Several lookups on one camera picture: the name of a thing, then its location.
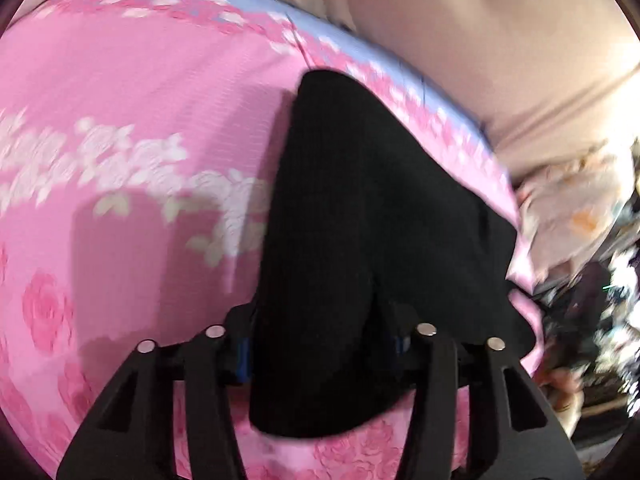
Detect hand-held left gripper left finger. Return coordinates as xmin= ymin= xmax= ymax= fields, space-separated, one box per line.
xmin=56 ymin=304 xmax=258 ymax=480

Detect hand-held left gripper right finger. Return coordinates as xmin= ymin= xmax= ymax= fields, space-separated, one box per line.
xmin=384 ymin=301 xmax=587 ymax=480

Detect black pants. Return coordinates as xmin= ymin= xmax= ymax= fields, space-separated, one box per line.
xmin=252 ymin=69 xmax=537 ymax=438

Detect dark patterned cloth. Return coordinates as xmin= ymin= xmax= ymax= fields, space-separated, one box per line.
xmin=530 ymin=242 xmax=640 ymax=413

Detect pink rose print bedsheet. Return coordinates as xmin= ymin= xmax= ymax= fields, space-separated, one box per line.
xmin=0 ymin=0 xmax=547 ymax=480

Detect pale floral cloth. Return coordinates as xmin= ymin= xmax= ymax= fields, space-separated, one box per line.
xmin=514 ymin=139 xmax=640 ymax=283

